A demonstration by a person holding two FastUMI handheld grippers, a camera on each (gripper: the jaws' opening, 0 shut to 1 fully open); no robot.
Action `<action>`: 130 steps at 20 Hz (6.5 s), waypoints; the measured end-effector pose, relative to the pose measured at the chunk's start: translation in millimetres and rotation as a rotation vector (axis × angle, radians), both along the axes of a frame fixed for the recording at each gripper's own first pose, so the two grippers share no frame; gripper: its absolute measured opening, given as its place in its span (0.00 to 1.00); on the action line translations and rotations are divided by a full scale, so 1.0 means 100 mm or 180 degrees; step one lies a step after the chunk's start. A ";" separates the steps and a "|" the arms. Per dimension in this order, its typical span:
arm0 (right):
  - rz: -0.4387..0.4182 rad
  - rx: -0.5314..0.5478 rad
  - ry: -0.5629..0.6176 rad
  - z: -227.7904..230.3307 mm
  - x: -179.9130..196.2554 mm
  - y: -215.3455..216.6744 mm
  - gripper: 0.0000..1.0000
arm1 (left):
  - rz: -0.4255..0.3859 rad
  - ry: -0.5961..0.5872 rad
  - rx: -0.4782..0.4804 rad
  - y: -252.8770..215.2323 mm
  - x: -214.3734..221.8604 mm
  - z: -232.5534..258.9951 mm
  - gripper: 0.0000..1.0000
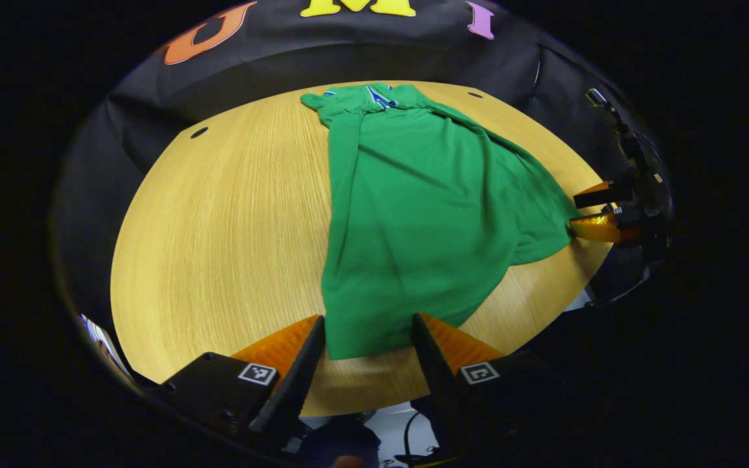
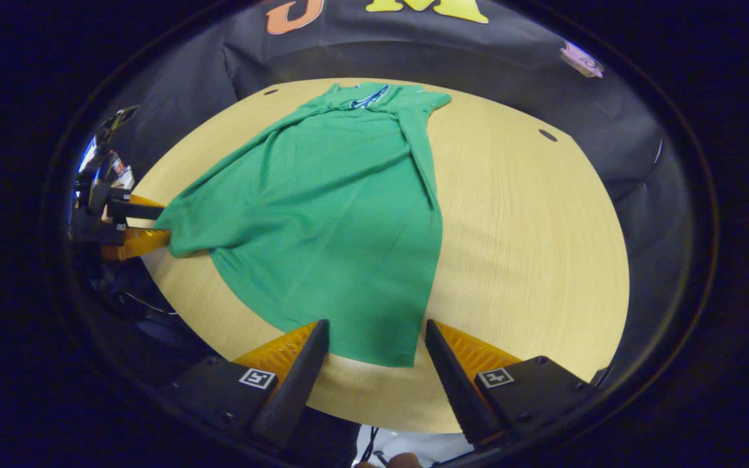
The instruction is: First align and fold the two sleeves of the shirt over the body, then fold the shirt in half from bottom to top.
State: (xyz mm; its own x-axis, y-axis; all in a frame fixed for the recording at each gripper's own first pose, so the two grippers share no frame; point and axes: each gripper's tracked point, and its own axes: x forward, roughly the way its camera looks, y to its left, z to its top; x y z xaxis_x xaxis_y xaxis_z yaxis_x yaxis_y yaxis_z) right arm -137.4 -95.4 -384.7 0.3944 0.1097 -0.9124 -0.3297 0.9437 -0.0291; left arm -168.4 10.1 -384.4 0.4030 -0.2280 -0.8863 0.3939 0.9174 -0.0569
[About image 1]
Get black cable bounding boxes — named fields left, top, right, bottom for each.
left=402, top=409, right=460, bottom=467

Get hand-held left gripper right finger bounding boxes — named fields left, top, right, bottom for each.
left=410, top=312, right=570, bottom=456

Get person's dark blue clothing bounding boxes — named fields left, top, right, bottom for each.
left=296, top=416, right=382, bottom=468

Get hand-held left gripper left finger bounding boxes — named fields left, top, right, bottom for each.
left=157, top=314, right=326, bottom=449

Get green T-shirt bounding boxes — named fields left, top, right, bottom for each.
left=300, top=83, right=580, bottom=360

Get black backdrop cloth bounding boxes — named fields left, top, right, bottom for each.
left=53, top=0, right=671, bottom=313

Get white paper sheets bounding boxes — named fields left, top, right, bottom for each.
left=81, top=314, right=133, bottom=381

